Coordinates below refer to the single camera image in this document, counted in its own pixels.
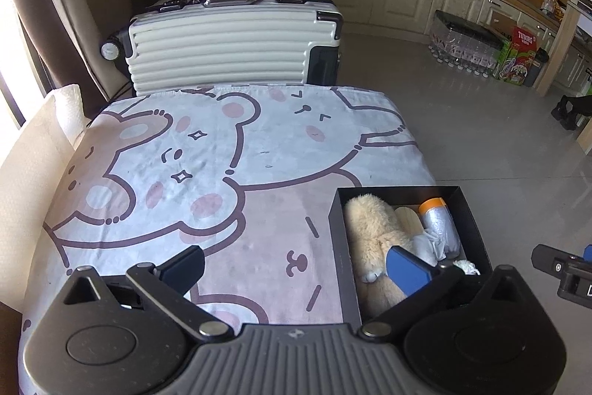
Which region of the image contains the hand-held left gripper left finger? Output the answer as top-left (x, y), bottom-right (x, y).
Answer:
top-left (60, 244), bottom-right (234, 342)

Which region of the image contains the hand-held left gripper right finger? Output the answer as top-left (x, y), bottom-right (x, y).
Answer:
top-left (358, 244), bottom-right (530, 342)

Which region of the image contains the white mesh bag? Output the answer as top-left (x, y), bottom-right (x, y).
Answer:
top-left (409, 228), bottom-right (440, 266)

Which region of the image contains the wooden block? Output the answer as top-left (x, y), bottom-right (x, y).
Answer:
top-left (395, 205), bottom-right (424, 238)

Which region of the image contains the plastic bag roll orange band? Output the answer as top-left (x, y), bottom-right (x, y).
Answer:
top-left (418, 197), bottom-right (462, 261)

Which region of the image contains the beige plush toy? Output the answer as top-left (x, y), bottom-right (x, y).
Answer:
top-left (343, 194), bottom-right (417, 322)

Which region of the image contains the white yarn ball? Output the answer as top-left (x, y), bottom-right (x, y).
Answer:
top-left (451, 258), bottom-right (481, 276)

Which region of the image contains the black cardboard box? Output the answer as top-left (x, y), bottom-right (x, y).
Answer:
top-left (327, 186), bottom-right (493, 326)

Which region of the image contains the bear print blanket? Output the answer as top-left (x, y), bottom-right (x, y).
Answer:
top-left (17, 84), bottom-right (438, 395)

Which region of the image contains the black bin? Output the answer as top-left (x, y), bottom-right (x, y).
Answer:
top-left (525, 48), bottom-right (550, 88)

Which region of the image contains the green printed carton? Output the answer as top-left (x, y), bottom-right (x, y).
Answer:
top-left (492, 41), bottom-right (539, 87)

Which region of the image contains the red carton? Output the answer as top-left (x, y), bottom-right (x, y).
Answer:
top-left (511, 26), bottom-right (539, 53)

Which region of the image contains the white ribbed suitcase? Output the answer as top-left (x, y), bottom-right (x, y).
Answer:
top-left (99, 0), bottom-right (344, 97)

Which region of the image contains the pack of water bottles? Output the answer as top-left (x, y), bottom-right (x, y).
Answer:
top-left (428, 10), bottom-right (507, 76)

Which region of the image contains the brown cardboard piece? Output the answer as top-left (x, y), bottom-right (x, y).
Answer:
top-left (489, 9), bottom-right (516, 39)

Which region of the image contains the clear bottle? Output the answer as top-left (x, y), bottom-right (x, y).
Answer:
top-left (541, 0), bottom-right (567, 19)

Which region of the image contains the brown curtain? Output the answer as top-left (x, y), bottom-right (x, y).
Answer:
top-left (0, 0), bottom-right (107, 104)

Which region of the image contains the dark window frame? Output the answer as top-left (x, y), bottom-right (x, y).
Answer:
top-left (0, 0), bottom-right (26, 132)

